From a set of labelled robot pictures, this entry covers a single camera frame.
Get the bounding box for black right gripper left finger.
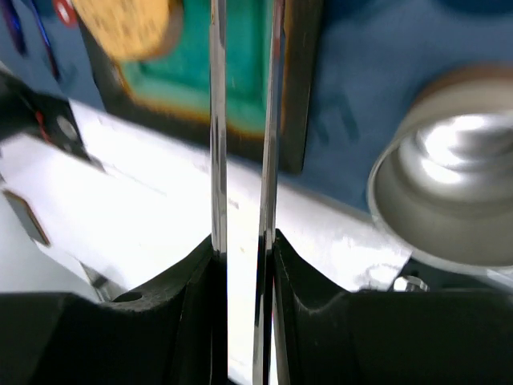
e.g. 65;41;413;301
1;239;228;384

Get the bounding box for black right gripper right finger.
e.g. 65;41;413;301
274;234;512;384

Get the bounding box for brown bread slice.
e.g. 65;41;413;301
73;0;184;60

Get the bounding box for silver metal cup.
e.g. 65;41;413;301
367;63;512;274

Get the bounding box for black teal square plate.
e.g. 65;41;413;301
77;1;323;173

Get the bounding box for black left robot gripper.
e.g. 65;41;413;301
1;64;105;172

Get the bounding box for blue cartoon placemat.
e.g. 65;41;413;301
1;1;512;209

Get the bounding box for purple iridescent fork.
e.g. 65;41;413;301
29;0;61;82

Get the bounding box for purple iridescent knife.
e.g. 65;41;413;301
1;0;27;56

